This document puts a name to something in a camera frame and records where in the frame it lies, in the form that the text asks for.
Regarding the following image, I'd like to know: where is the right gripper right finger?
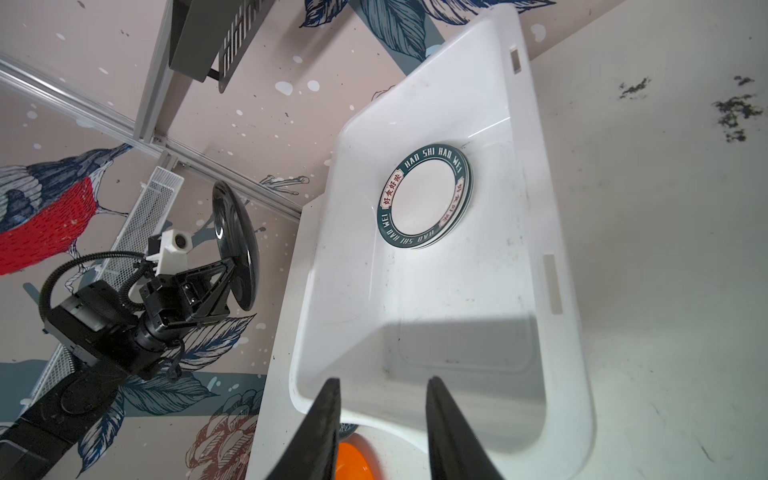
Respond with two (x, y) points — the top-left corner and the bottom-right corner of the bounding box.
(426, 376), (502, 480)

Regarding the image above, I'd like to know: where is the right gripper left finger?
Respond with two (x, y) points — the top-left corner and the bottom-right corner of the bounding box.
(266, 378), (341, 480)

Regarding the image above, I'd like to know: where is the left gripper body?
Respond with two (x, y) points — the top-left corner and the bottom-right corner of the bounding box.
(139, 258), (235, 342)

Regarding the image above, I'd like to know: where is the black round plate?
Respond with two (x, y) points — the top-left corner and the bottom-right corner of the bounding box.
(212, 181), (259, 310)

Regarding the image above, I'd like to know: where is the large green rim plate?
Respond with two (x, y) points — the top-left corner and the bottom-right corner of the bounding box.
(376, 143), (473, 249)

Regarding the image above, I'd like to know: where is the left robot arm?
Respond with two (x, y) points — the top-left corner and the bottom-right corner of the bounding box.
(1, 251), (257, 479)

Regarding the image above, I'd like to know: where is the white plastic bin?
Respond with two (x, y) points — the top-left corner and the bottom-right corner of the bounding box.
(247, 4), (595, 479)

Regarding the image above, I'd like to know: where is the orange plastic plate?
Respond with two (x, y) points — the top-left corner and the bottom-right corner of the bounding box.
(334, 443), (375, 480)

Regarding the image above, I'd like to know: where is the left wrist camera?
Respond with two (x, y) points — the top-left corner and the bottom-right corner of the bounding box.
(146, 229), (193, 275)

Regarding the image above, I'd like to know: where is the white mesh wall shelf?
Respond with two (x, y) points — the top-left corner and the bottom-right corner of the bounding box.
(20, 167), (184, 412)

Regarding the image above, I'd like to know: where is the black corrugated cable conduit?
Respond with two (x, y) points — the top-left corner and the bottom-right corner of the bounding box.
(38, 250), (151, 325)

